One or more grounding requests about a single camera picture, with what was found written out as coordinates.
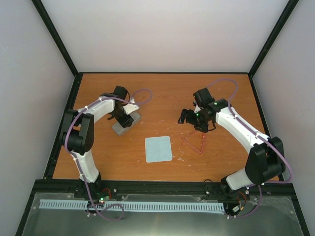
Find grey glasses case green lining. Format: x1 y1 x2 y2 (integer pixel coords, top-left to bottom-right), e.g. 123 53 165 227
112 112 141 136

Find light blue cleaning cloth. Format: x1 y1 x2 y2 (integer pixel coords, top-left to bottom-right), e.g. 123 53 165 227
145 136 173 163

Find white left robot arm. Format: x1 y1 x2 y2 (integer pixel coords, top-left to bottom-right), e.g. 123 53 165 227
60 86 138 198

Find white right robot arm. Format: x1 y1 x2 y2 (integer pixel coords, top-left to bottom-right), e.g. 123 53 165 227
178 88 286 198

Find pink transparent sunglasses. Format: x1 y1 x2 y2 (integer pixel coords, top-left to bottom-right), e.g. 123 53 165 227
181 131 206 154

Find grey metal front plate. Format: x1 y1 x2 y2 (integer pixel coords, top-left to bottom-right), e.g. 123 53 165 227
22 194 303 236

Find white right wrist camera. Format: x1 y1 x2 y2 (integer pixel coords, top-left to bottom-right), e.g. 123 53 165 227
193 103 201 114

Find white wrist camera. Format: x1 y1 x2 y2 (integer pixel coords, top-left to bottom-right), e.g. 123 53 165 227
123 97 140 115
193 103 201 114

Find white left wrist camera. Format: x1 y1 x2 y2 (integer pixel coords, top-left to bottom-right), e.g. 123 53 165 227
123 97 140 115

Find black aluminium frame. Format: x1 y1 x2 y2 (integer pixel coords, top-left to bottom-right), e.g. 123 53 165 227
15 0 311 236

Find light blue slotted cable duct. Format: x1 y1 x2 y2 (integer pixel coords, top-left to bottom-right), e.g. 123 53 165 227
38 199 225 214

